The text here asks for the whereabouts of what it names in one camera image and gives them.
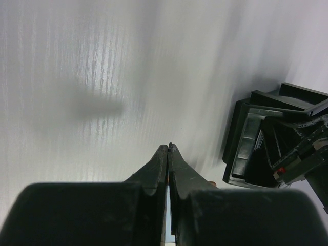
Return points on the brown leather card holder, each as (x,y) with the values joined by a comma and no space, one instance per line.
(211,182)

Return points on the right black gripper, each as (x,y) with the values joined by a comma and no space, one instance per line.
(296,148)

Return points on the black card rack box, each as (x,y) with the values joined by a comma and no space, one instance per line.
(244,154)

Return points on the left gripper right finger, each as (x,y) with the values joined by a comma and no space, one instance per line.
(184,182)

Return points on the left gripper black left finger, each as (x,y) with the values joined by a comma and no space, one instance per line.
(150,223)

